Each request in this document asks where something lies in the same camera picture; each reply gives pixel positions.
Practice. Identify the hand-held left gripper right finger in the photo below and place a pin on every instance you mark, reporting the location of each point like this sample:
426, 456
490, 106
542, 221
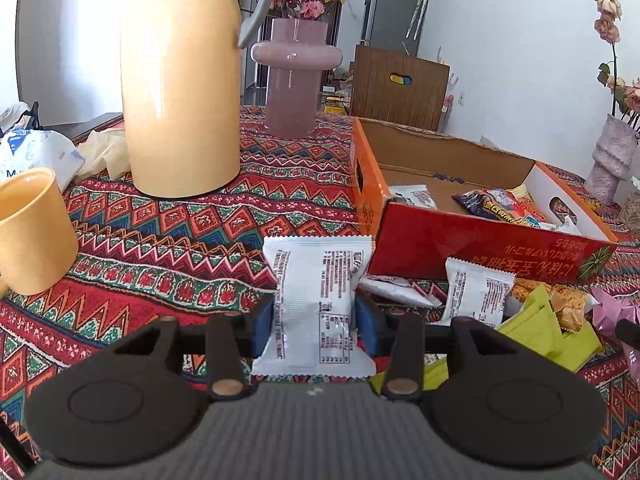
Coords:
367, 327

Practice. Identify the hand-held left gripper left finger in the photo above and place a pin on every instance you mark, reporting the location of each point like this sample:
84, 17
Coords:
261, 327

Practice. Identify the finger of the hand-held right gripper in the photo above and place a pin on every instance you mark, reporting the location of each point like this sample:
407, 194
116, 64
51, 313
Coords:
629, 332

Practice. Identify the pink snack packet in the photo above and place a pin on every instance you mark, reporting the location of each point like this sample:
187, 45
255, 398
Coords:
612, 310

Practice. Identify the white snack packet black print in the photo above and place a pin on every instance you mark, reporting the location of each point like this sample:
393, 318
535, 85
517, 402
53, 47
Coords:
312, 300

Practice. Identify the orange cookie snack packet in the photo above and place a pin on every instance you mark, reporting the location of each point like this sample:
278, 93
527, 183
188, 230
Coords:
567, 305

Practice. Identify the red orange cardboard box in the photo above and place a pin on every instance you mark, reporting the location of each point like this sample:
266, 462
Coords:
450, 245

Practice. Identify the white cookie snack packet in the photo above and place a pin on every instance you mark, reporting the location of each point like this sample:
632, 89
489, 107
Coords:
400, 291
477, 292

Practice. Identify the patterned red tablecloth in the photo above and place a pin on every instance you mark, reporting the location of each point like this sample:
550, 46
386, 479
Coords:
175, 230

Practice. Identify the small white snack packet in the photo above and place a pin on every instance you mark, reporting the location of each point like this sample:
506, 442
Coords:
414, 197

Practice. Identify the dark colourful snack packet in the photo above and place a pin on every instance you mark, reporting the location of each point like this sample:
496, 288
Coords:
487, 202

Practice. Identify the grey textured vase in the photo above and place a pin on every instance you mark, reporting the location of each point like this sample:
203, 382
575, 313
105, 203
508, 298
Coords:
607, 160

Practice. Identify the cream cloth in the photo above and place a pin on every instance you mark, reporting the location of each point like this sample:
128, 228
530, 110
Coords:
105, 152

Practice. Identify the brown wooden chair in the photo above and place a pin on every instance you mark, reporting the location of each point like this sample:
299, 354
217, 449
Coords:
395, 90

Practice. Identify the yellow cup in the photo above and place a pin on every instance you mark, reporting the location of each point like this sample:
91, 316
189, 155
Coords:
35, 230

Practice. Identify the pink glass vase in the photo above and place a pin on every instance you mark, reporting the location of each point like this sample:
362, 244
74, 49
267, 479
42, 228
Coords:
295, 75

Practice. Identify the yellow thermos jug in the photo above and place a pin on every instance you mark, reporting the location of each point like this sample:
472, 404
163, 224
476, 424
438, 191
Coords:
180, 85

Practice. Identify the white blue plastic bag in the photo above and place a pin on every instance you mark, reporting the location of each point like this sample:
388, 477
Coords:
35, 155

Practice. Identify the dried pink roses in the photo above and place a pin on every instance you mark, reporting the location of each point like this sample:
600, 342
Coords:
607, 15

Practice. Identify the grey refrigerator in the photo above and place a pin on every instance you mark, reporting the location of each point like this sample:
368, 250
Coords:
395, 10

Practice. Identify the white folded umbrella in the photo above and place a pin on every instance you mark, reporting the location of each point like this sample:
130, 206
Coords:
417, 7

